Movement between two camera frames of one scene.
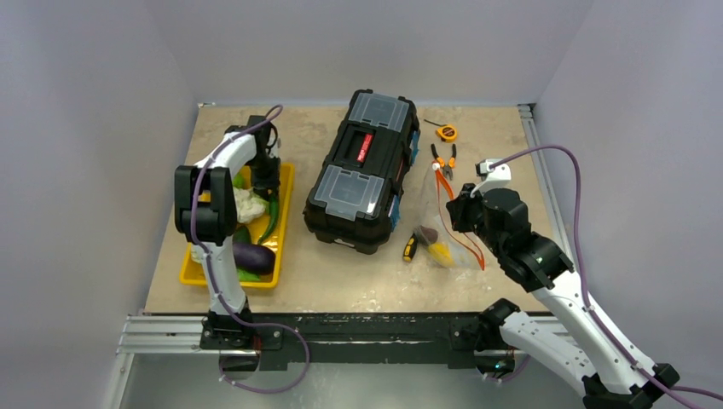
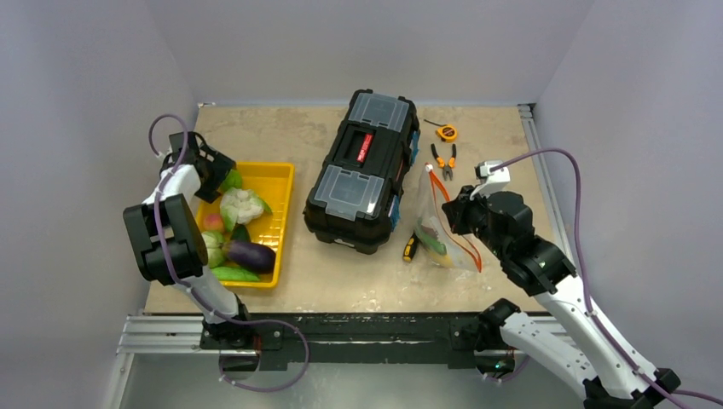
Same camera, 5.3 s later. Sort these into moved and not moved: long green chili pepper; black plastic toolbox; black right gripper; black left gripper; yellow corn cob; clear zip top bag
Moved: black left gripper; long green chili pepper
Not moved: black right gripper; yellow corn cob; black plastic toolbox; clear zip top bag
